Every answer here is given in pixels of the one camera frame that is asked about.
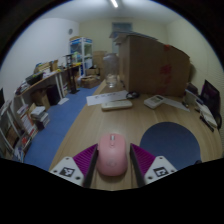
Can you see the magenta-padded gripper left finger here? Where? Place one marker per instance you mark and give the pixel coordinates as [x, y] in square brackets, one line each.
[68, 170]

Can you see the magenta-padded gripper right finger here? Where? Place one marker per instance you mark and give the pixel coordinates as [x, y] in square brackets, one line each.
[160, 170]

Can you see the pink computer mouse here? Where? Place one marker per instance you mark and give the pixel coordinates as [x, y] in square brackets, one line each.
[112, 156]

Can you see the blue mouse pad, black rest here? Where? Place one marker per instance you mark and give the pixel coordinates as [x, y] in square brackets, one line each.
[171, 143]

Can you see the white bookshelf unit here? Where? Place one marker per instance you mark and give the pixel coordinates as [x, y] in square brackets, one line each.
[20, 130]

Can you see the black marker pen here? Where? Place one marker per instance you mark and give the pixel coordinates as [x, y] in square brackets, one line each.
[206, 123]

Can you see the white calculator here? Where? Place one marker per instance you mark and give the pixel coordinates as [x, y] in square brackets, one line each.
[154, 101]

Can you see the white notebook stack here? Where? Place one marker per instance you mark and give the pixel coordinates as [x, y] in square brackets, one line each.
[206, 111]

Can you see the white slim keyboard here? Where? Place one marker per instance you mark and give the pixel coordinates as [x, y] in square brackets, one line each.
[116, 105]

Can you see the black computer monitor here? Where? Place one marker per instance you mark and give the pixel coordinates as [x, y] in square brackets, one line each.
[210, 95]

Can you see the stacked cardboard boxes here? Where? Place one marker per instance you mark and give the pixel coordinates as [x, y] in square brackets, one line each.
[95, 66]

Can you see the large brown cardboard box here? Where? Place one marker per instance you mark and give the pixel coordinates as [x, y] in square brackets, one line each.
[150, 63]

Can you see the clear glass jar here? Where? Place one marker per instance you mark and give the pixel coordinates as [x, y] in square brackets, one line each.
[111, 68]

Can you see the grey door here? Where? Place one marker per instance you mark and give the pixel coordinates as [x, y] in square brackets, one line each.
[121, 27]

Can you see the ceiling tube light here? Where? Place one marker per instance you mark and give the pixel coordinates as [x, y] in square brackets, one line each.
[114, 3]

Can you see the round wall clock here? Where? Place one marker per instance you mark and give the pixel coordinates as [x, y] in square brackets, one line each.
[70, 31]

